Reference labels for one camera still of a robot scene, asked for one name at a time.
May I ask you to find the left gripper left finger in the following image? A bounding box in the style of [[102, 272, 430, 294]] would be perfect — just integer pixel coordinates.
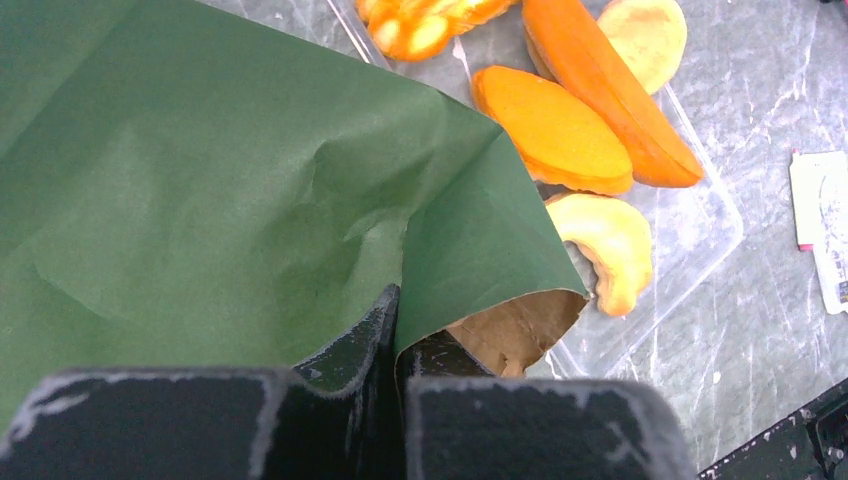
[[1, 285, 400, 479]]

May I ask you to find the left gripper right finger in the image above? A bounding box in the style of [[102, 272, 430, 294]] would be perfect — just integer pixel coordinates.
[[397, 333, 697, 479]]

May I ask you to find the green paper bag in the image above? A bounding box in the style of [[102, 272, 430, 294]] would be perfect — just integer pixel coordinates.
[[1, 1, 585, 432]]

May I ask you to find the braided fake bread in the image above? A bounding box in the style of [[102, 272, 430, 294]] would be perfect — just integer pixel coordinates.
[[355, 0, 516, 62]]

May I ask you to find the round pale fake bun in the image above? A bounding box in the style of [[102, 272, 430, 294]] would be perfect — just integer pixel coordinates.
[[597, 0, 688, 95]]

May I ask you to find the clear plastic tray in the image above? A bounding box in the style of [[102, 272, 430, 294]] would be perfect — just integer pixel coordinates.
[[310, 1, 743, 378]]

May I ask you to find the white printed card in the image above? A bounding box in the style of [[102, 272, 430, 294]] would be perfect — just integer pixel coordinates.
[[789, 150, 847, 315]]

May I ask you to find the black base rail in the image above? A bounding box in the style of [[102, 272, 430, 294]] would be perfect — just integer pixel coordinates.
[[699, 380, 847, 480]]

